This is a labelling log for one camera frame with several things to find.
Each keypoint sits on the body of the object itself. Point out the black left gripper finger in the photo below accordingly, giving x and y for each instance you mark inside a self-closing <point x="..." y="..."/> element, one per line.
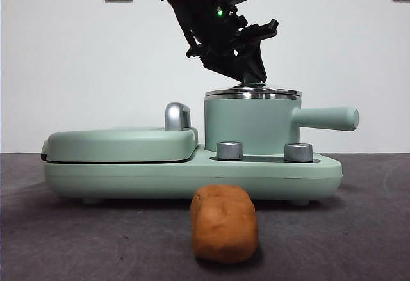
<point x="224" y="65"/>
<point x="256" y="63"/>

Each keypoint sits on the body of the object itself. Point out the glass pot lid green knob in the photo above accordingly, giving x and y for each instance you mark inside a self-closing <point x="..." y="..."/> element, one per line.
<point x="278" y="93"/>

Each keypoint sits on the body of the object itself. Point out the brown potato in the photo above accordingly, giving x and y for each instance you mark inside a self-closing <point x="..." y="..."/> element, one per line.
<point x="224" y="220"/>

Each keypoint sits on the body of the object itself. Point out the silver control knob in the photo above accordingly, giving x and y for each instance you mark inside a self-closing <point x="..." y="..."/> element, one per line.
<point x="230" y="150"/>
<point x="298" y="152"/>

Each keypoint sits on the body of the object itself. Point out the mint green hinged griddle cover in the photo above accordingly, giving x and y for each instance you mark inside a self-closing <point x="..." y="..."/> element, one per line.
<point x="112" y="145"/>

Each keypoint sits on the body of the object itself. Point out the mint green breakfast machine base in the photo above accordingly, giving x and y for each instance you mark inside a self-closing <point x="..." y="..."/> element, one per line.
<point x="128" y="178"/>

